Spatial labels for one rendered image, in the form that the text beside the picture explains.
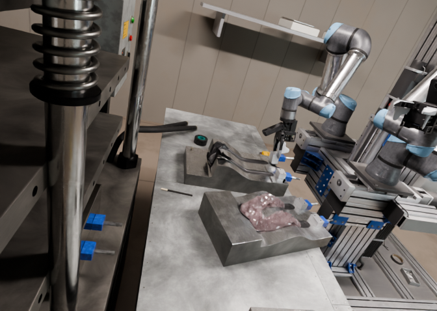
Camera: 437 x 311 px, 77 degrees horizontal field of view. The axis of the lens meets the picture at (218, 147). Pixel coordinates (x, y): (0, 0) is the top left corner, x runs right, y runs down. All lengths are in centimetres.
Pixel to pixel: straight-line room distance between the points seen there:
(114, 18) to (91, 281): 93
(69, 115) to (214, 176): 93
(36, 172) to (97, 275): 55
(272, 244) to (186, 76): 270
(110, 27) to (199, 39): 219
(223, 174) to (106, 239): 56
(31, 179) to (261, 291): 77
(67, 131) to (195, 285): 65
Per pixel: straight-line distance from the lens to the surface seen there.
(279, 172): 140
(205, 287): 95
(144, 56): 115
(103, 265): 97
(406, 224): 156
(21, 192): 43
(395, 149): 147
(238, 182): 131
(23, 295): 63
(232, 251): 96
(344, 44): 163
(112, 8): 125
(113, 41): 127
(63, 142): 45
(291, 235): 110
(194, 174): 126
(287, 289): 106
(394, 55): 434
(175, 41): 338
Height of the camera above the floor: 156
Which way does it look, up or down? 27 degrees down
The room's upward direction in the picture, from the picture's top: 17 degrees clockwise
